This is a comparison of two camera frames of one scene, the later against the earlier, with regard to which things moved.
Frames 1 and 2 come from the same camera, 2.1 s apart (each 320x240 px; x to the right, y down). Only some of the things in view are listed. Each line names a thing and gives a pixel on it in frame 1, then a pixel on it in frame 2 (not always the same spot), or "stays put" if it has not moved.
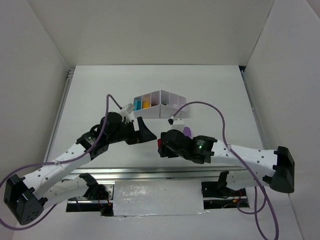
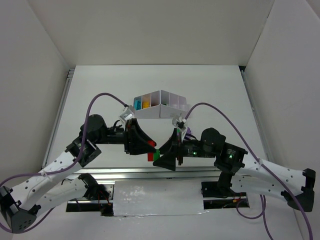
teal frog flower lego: [137, 105] stays put
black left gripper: [136, 135] to [129, 137]
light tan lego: [149, 101] stays put
